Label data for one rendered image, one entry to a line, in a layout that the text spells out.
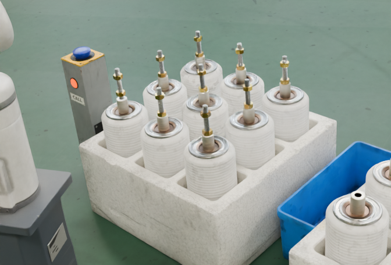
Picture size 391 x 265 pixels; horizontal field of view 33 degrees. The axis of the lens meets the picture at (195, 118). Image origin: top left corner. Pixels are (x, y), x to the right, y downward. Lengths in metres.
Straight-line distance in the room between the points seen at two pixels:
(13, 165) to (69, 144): 0.76
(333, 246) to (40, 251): 0.46
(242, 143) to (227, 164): 0.09
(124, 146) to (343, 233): 0.52
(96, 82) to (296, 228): 0.55
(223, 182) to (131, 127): 0.24
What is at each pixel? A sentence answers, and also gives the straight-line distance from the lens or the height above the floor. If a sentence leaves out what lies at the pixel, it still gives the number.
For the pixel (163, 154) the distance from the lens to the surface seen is 1.26.
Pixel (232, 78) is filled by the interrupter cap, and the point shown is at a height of 0.25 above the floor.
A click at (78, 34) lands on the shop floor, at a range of 2.44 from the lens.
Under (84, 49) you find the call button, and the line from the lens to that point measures 1.47.
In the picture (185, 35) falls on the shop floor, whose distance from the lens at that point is 2.31.
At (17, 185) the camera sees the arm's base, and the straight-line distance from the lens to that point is 1.04.
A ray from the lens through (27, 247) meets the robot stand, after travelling 1.07.
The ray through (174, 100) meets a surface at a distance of 1.39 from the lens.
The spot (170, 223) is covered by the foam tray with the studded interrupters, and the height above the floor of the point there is 0.10.
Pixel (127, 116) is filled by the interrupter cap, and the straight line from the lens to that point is 1.33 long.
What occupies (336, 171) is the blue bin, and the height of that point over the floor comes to 0.09.
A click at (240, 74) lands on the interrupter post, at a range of 1.41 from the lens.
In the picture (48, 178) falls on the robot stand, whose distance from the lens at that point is 1.11.
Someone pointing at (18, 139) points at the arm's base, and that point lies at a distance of 1.01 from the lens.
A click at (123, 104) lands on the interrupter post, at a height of 0.27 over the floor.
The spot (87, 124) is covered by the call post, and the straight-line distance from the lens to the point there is 1.52.
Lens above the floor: 0.91
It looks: 31 degrees down
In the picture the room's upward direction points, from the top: 6 degrees counter-clockwise
